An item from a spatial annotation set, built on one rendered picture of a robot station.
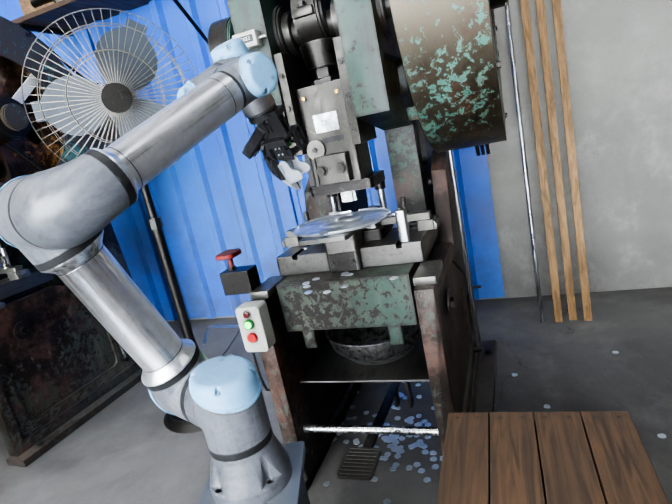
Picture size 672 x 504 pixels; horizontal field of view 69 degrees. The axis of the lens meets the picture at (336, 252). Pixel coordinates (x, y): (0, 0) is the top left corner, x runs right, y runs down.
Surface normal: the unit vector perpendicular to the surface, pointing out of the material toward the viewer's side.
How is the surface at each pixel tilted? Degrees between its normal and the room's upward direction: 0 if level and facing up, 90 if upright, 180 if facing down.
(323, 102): 90
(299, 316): 90
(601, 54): 90
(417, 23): 107
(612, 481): 0
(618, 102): 90
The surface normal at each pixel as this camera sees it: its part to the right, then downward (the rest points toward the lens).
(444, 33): -0.22, 0.63
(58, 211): 0.18, 0.29
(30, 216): -0.15, 0.27
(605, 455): -0.20, -0.95
